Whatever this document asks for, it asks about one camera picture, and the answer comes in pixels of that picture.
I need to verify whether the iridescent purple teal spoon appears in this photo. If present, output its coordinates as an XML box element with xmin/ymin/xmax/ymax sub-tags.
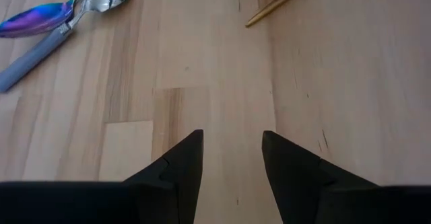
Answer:
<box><xmin>0</xmin><ymin>0</ymin><xmax>91</xmax><ymax>39</ymax></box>

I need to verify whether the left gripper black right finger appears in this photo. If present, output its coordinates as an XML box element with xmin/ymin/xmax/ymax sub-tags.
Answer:
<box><xmin>261</xmin><ymin>130</ymin><xmax>431</xmax><ymax>224</ymax></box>

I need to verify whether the gold spoon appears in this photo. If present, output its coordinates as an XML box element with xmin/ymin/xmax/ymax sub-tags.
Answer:
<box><xmin>244</xmin><ymin>0</ymin><xmax>312</xmax><ymax>29</ymax></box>

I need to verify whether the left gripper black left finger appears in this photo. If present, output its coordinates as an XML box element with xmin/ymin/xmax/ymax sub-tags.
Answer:
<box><xmin>0</xmin><ymin>128</ymin><xmax>205</xmax><ymax>224</ymax></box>

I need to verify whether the silver spoon lavender handle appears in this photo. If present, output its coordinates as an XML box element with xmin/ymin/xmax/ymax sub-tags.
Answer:
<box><xmin>0</xmin><ymin>0</ymin><xmax>136</xmax><ymax>94</ymax></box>

